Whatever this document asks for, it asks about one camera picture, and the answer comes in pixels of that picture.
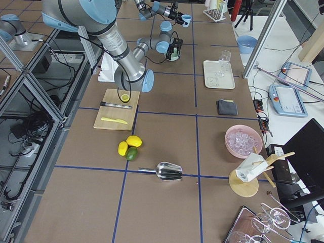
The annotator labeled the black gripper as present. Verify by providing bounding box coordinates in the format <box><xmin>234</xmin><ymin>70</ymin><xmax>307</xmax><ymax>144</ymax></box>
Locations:
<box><xmin>166</xmin><ymin>38</ymin><xmax>183</xmax><ymax>60</ymax></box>
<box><xmin>169</xmin><ymin>7</ymin><xmax>189</xmax><ymax>27</ymax></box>

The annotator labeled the green bowl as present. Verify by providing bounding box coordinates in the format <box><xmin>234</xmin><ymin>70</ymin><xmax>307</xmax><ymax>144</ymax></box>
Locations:
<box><xmin>169</xmin><ymin>49</ymin><xmax>178</xmax><ymax>61</ymax></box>

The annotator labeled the light blue plastic cup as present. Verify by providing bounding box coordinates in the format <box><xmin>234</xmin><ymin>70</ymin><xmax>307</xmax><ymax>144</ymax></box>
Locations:
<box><xmin>185</xmin><ymin>15</ymin><xmax>192</xmax><ymax>28</ymax></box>

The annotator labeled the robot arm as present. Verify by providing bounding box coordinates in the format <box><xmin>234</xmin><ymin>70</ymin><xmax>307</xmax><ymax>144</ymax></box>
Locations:
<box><xmin>134</xmin><ymin>1</ymin><xmax>192</xmax><ymax>27</ymax></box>
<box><xmin>42</xmin><ymin>1</ymin><xmax>182</xmax><ymax>92</ymax></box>

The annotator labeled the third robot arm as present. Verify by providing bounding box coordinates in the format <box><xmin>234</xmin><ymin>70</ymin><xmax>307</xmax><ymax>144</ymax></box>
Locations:
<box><xmin>1</xmin><ymin>14</ymin><xmax>44</xmax><ymax>51</ymax></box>

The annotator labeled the blue bowl at back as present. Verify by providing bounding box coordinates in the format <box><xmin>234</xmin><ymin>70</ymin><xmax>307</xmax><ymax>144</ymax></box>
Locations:
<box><xmin>237</xmin><ymin>35</ymin><xmax>258</xmax><ymax>54</ymax></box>

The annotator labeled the pink bowl with ice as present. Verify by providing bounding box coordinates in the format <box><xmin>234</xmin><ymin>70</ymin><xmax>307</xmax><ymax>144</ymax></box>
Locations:
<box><xmin>225</xmin><ymin>125</ymin><xmax>263</xmax><ymax>158</ymax></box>

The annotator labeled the steel ice scoop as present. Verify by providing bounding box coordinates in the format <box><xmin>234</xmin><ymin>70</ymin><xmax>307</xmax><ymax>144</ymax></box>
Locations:
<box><xmin>138</xmin><ymin>161</ymin><xmax>183</xmax><ymax>181</ymax></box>

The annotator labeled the cream bear tray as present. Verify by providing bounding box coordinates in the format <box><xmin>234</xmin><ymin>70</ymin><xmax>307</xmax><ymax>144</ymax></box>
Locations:
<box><xmin>203</xmin><ymin>60</ymin><xmax>235</xmax><ymax>90</ymax></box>

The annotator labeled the clear wine glass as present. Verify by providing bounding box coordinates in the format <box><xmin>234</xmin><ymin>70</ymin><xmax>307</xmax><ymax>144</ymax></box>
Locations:
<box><xmin>216</xmin><ymin>50</ymin><xmax>231</xmax><ymax>77</ymax></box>

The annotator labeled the red fire extinguisher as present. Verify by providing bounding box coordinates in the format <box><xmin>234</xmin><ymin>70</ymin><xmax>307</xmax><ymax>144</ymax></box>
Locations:
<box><xmin>231</xmin><ymin>0</ymin><xmax>242</xmax><ymax>22</ymax></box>

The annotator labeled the lemon half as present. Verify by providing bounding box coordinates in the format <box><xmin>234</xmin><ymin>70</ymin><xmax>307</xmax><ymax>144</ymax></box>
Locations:
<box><xmin>120</xmin><ymin>94</ymin><xmax>130</xmax><ymax>103</ymax></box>

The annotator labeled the black tripod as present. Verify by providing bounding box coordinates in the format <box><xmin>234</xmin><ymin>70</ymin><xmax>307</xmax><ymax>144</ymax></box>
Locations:
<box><xmin>234</xmin><ymin>0</ymin><xmax>254</xmax><ymax>31</ymax></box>

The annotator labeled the grey folded cloth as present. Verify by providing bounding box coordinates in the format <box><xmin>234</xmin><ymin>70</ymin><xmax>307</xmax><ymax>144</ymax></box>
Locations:
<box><xmin>216</xmin><ymin>99</ymin><xmax>238</xmax><ymax>115</ymax></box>

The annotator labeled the wooden cutting board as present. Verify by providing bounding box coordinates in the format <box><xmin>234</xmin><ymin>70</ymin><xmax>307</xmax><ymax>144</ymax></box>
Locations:
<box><xmin>93</xmin><ymin>89</ymin><xmax>140</xmax><ymax>131</ymax></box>

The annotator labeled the yellow plastic knife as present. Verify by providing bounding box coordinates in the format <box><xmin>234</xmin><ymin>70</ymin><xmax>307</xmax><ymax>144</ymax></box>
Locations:
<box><xmin>101</xmin><ymin>117</ymin><xmax>128</xmax><ymax>125</ymax></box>

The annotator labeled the yellow lemon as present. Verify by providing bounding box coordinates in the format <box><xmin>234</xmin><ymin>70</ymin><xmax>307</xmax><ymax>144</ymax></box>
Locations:
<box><xmin>126</xmin><ymin>135</ymin><xmax>142</xmax><ymax>147</ymax></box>
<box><xmin>117</xmin><ymin>141</ymin><xmax>129</xmax><ymax>156</ymax></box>

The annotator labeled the green lime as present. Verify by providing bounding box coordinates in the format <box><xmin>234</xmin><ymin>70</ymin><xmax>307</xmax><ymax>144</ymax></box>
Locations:
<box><xmin>125</xmin><ymin>147</ymin><xmax>138</xmax><ymax>161</ymax></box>

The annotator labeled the blue teach pendant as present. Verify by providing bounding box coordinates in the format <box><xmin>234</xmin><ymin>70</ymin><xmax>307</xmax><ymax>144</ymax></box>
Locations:
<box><xmin>278</xmin><ymin>62</ymin><xmax>312</xmax><ymax>90</ymax></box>
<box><xmin>269</xmin><ymin>85</ymin><xmax>308</xmax><ymax>117</ymax></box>

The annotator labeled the white carton on stand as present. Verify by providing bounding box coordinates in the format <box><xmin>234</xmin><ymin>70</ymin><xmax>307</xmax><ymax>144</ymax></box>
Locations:
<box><xmin>235</xmin><ymin>153</ymin><xmax>268</xmax><ymax>182</ymax></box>

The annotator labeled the wooden cup stand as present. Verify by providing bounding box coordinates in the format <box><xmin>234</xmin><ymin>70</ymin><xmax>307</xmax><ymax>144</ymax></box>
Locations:
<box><xmin>229</xmin><ymin>152</ymin><xmax>295</xmax><ymax>197</ymax></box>

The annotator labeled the black monitor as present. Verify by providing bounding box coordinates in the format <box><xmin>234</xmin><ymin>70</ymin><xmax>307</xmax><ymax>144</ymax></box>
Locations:
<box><xmin>273</xmin><ymin>118</ymin><xmax>323</xmax><ymax>209</ymax></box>

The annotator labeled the dark tray with glasses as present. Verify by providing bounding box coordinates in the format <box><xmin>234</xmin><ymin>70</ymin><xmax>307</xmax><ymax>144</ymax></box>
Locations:
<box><xmin>223</xmin><ymin>206</ymin><xmax>294</xmax><ymax>242</ymax></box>

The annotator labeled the upturned wine glass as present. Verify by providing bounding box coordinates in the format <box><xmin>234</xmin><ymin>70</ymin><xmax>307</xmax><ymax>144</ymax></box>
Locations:
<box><xmin>261</xmin><ymin>202</ymin><xmax>291</xmax><ymax>230</ymax></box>

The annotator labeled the white wire cup rack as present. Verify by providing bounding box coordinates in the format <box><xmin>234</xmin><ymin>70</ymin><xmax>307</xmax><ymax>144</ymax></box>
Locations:
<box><xmin>203</xmin><ymin>0</ymin><xmax>228</xmax><ymax>22</ymax></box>

